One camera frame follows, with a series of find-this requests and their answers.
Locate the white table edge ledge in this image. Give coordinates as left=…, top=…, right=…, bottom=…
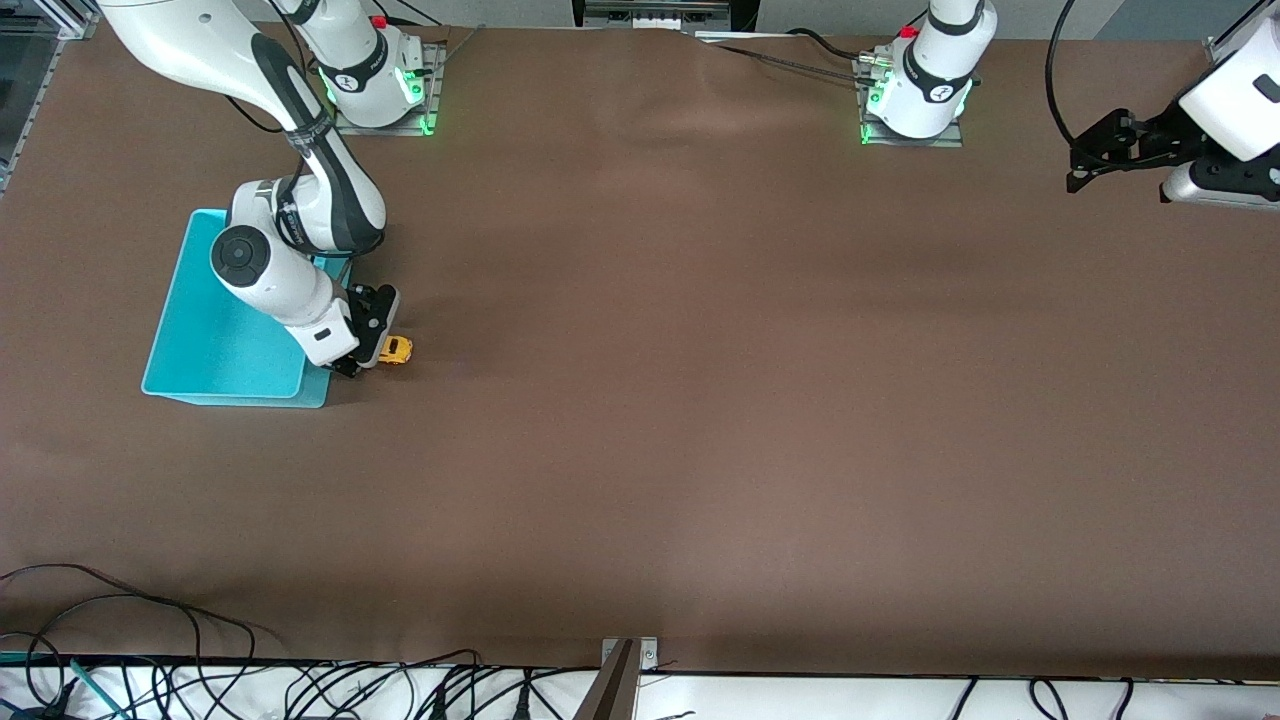
left=0, top=660, right=1280, bottom=720

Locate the black looped cable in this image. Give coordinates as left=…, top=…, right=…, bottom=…
left=280, top=648, right=601, bottom=720
left=0, top=595, right=261, bottom=720

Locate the thin dark cable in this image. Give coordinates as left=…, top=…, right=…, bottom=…
left=0, top=563, right=286, bottom=641

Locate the brown table cover sheet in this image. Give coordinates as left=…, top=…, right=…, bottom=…
left=0, top=18, right=1280, bottom=679

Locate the teal cable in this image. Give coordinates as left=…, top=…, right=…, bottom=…
left=0, top=652, right=131, bottom=720

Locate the turquoise plastic bin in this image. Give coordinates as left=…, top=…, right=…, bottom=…
left=140, top=208, right=355, bottom=409

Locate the black base cable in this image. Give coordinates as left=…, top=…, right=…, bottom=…
left=785, top=27, right=876, bottom=63

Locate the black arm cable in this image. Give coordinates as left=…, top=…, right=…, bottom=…
left=228, top=0, right=346, bottom=137
left=1043, top=0, right=1171, bottom=173

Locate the grey metal power strip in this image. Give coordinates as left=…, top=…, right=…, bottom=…
left=572, top=0, right=758, bottom=33

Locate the grey metal bracket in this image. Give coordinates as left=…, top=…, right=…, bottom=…
left=598, top=636, right=661, bottom=720

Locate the aluminium frame profile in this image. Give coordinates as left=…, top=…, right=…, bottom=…
left=0, top=0, right=98, bottom=193
left=1203, top=0, right=1266, bottom=63

